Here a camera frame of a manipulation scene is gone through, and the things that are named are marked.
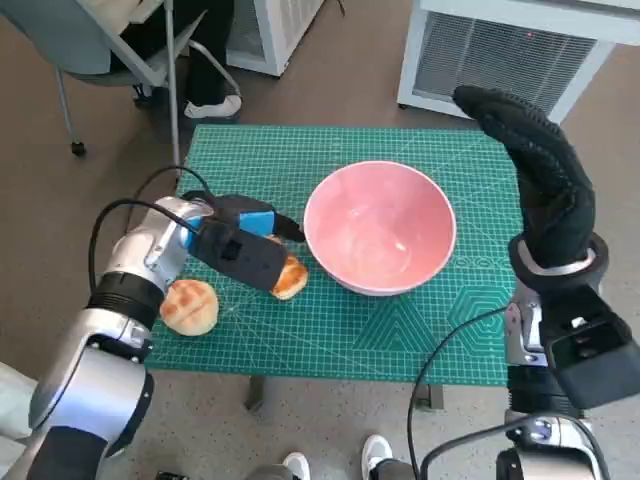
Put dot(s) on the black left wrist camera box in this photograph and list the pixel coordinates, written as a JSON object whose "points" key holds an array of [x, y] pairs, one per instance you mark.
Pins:
{"points": [[245, 255]]}

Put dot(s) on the person in light clothing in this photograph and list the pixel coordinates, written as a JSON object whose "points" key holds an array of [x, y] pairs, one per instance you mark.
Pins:
{"points": [[12, 400]]}

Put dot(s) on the narrow white grille cabinet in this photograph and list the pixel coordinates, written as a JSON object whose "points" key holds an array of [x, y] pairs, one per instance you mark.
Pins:
{"points": [[280, 30]]}

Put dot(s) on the long toasted bread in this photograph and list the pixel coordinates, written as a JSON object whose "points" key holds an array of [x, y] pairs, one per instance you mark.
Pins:
{"points": [[292, 280]]}

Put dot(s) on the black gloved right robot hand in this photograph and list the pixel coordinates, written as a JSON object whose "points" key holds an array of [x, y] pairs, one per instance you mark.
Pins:
{"points": [[555, 200]]}

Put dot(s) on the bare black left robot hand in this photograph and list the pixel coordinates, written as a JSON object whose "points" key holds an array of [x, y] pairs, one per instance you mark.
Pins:
{"points": [[252, 206]]}

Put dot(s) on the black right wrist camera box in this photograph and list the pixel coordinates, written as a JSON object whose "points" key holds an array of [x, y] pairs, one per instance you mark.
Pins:
{"points": [[590, 355]]}

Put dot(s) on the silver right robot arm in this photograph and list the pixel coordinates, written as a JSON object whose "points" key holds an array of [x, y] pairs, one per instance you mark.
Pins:
{"points": [[522, 330]]}

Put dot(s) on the pink bowl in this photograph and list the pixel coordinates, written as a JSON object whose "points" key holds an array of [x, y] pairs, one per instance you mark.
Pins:
{"points": [[380, 225]]}

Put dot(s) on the round scored bread bun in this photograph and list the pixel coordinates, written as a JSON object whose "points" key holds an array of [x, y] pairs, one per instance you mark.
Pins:
{"points": [[189, 306]]}

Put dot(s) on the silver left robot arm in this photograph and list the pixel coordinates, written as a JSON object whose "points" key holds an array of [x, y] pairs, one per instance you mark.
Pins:
{"points": [[135, 250]]}

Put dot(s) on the grey office chair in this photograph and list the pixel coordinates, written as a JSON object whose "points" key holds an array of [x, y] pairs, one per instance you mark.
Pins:
{"points": [[60, 35]]}

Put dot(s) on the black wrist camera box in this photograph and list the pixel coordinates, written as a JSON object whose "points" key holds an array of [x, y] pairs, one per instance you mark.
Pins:
{"points": [[590, 355], [245, 255]]}

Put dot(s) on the person with white shoes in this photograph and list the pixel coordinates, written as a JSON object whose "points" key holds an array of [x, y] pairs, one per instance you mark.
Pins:
{"points": [[375, 450]]}

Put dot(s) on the wide white grille cabinet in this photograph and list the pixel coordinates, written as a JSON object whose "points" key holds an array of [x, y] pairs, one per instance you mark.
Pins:
{"points": [[500, 55]]}

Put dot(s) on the green cutting mat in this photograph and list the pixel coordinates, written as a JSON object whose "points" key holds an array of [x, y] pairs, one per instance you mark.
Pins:
{"points": [[250, 150]]}

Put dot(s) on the dark table leg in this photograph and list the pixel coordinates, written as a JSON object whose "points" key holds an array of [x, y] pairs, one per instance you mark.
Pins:
{"points": [[430, 397], [255, 392]]}

